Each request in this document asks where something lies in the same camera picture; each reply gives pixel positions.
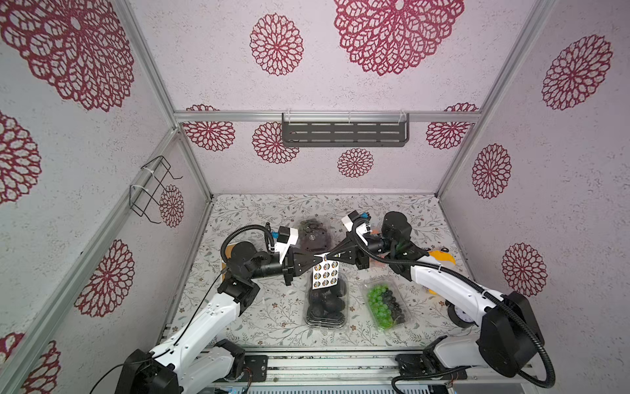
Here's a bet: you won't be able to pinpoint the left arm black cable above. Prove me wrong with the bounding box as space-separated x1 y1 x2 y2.
88 223 277 394

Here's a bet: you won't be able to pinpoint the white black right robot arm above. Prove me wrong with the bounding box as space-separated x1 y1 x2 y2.
319 211 556 388

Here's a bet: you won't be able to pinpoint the clear box green grapes blueberries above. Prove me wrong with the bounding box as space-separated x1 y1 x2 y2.
362 277 411 331

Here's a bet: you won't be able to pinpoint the grey metal wall shelf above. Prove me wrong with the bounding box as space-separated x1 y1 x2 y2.
281 113 410 148

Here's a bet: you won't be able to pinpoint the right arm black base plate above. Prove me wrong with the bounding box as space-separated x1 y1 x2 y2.
395 353 469 381

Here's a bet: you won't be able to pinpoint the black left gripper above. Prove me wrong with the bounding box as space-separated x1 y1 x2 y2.
248 247 323 287

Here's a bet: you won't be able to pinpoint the black round alarm clock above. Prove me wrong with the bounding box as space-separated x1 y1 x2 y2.
447 304 476 328

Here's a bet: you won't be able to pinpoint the white wooden tissue box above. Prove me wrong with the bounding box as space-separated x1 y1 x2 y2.
220 245 233 280

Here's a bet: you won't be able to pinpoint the black wire wall rack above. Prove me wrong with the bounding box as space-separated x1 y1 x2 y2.
128 155 185 228

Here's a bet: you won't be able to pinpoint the clear box purple grapes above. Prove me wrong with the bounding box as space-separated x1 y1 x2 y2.
298 219 332 254

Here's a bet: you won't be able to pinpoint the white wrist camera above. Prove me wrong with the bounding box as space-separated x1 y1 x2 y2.
272 227 299 264
341 211 372 246

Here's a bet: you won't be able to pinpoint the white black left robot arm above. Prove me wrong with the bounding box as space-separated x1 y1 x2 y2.
115 241 325 393

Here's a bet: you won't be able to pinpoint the sticker label sheet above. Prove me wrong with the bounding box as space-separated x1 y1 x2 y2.
312 254 340 290

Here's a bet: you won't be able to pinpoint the aluminium mounting rail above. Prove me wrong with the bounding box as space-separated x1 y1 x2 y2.
203 348 509 390

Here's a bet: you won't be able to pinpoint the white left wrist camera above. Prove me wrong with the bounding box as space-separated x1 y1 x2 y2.
272 227 299 264

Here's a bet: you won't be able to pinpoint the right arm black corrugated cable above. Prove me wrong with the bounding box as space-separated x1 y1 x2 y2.
350 221 557 394

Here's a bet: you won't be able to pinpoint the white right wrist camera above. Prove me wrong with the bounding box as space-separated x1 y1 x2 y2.
341 211 372 246

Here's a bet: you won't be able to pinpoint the yellow red plush toy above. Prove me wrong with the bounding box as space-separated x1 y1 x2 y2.
429 248 456 267

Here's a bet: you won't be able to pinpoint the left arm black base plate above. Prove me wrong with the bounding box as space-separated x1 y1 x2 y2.
221 355 269 383

